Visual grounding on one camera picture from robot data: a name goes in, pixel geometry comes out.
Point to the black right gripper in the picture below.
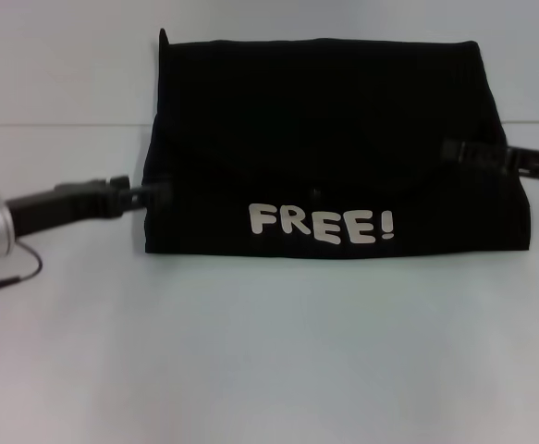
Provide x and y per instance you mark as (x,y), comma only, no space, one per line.
(535,164)

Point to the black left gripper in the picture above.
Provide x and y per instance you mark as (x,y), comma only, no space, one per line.
(61,205)

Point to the black t-shirt with white print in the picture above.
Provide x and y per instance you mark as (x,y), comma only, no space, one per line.
(297,115)

